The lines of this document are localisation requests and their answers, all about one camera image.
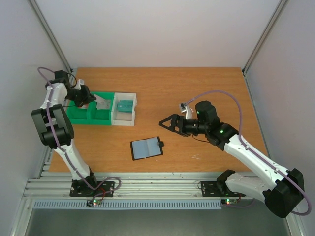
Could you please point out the white blossom pattern card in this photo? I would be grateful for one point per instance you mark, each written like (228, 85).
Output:
(99, 100)

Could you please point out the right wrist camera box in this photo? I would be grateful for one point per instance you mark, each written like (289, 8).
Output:
(186, 110)

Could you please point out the grey aluminium frame rail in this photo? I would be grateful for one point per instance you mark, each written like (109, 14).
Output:
(42, 20)

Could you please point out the black leather card holder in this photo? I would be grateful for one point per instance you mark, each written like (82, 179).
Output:
(146, 148)

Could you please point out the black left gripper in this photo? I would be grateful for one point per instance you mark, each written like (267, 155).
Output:
(88, 97)

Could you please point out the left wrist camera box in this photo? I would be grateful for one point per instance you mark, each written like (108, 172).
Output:
(79, 84)

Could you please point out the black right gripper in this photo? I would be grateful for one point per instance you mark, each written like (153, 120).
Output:
(178, 125)

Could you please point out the grey card with red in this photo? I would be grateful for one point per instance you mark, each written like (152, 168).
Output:
(104, 104)

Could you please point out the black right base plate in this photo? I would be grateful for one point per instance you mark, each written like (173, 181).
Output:
(213, 189)

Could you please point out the teal VIP card stack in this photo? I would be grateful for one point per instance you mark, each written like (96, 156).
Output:
(125, 106)

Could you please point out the white plastic bin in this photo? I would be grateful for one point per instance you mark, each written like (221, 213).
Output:
(119, 118)

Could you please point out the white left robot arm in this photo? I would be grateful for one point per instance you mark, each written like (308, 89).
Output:
(56, 131)

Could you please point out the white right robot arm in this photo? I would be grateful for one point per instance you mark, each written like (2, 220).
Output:
(279, 188)

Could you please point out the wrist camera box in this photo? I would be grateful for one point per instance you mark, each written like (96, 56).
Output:
(79, 84)
(186, 110)

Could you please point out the green plastic bin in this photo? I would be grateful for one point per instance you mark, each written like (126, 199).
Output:
(91, 115)

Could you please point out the grey slotted cable duct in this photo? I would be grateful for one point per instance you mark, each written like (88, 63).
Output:
(128, 204)

